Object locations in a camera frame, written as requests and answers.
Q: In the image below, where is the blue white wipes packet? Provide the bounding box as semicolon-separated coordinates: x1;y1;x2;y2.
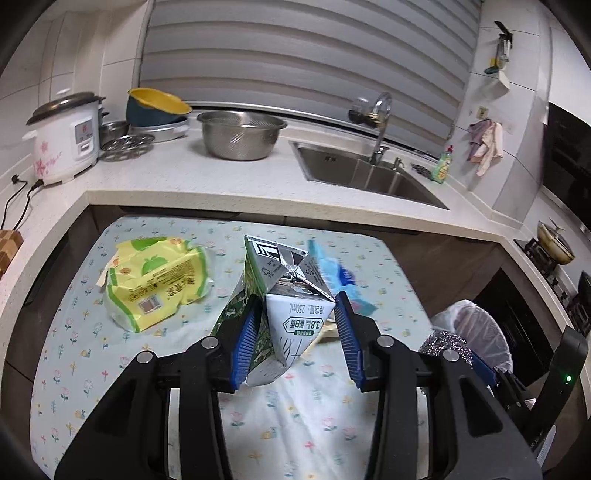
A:
308;239;378;317

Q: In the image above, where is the metal scouring ball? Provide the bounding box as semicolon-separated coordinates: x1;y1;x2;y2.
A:
419;330;473;366

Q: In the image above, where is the green white milk carton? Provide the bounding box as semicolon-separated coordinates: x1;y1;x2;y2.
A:
212;235;335;391

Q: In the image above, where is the yellow green snack bag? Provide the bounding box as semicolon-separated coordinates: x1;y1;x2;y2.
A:
96;237;214;333

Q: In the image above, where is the trash bin with liner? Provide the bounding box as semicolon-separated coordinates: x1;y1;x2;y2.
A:
431;300;514;373

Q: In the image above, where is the chrome kitchen faucet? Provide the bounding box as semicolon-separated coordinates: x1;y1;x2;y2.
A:
348;92;393;165

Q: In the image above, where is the black built-in oven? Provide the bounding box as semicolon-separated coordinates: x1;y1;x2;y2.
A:
475;268;562;386

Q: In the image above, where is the floral patterned tablecloth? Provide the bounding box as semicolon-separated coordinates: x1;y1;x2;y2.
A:
30;217;432;479

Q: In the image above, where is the black gas stove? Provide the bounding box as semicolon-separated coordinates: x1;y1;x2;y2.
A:
514;238;590;316

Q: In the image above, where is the cream frying pan with lid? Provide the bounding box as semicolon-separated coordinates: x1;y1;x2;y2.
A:
537;219;575;265

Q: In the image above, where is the stainless steel sink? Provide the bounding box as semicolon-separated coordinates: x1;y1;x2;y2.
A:
290;142;448;210

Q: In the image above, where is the dark scrubber by sink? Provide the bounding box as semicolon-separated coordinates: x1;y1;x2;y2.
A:
412;163;433;180

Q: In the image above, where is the green dish soap bottle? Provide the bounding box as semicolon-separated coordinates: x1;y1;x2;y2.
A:
431;145;454;184

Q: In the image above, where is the stainless steel colander bowl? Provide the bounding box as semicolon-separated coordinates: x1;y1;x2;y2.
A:
197;111;287;161

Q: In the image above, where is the pink hanging dish towel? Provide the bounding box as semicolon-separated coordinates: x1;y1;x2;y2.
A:
468;119;504;178

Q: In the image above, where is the metal steamer rack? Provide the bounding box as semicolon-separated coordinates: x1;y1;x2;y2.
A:
97;119;191;163

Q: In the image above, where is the checkered wooden cutting board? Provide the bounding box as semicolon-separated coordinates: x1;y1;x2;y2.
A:
0;230;23;278

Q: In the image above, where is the yellow blue plastic basin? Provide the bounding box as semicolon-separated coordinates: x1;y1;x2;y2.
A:
125;87;192;127

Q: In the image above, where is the grey window blind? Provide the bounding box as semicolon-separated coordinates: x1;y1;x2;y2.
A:
139;1;482;156

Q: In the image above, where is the white floral rice cooker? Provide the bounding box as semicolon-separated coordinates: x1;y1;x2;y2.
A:
22;92;104;185

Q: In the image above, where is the black power cord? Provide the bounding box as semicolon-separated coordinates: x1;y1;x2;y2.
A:
0;174;45;232

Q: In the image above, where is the wall hook with brush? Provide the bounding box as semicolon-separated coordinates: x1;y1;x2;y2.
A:
484;21;514;91

